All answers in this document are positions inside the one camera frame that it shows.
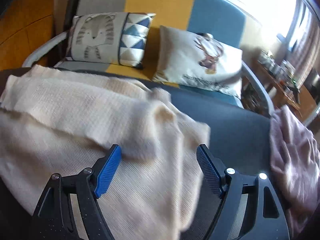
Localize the beige knit sweater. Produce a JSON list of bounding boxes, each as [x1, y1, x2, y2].
[[1, 65, 210, 239]]

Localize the mauve knit garment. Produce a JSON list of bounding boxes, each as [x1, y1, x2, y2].
[[270, 105, 319, 238]]

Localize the wooden side table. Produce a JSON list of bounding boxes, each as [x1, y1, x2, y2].
[[252, 50, 316, 122]]

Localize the deer print cushion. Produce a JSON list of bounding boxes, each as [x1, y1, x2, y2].
[[152, 26, 242, 99]]

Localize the patterned curtain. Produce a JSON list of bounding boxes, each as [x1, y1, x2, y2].
[[288, 8, 319, 88]]

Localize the tiger print cushion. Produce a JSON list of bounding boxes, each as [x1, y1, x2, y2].
[[66, 12, 156, 68]]

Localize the orange wooden cabinet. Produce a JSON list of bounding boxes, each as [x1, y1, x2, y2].
[[1, 0, 55, 70]]

